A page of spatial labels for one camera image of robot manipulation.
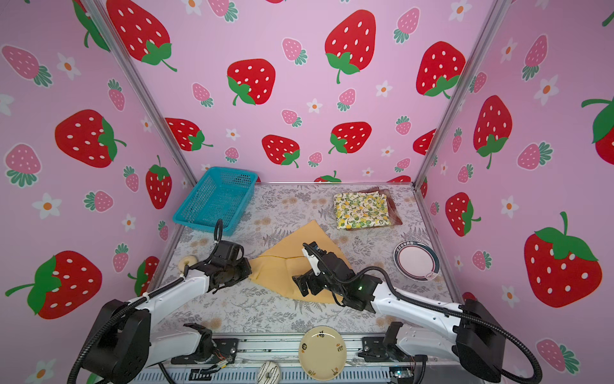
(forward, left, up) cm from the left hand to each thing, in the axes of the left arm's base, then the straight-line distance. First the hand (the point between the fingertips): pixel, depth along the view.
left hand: (251, 268), depth 89 cm
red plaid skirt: (+27, -60, -1) cm, 66 cm away
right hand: (-6, -20, +11) cm, 24 cm away
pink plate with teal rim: (+5, -65, -3) cm, 66 cm away
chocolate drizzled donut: (-32, -11, -1) cm, 34 cm away
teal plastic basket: (+41, +23, -2) cm, 47 cm away
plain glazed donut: (+4, +26, -1) cm, 26 cm away
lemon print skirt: (+27, -44, +3) cm, 52 cm away
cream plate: (-27, -27, -3) cm, 38 cm away
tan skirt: (+2, -10, +1) cm, 10 cm away
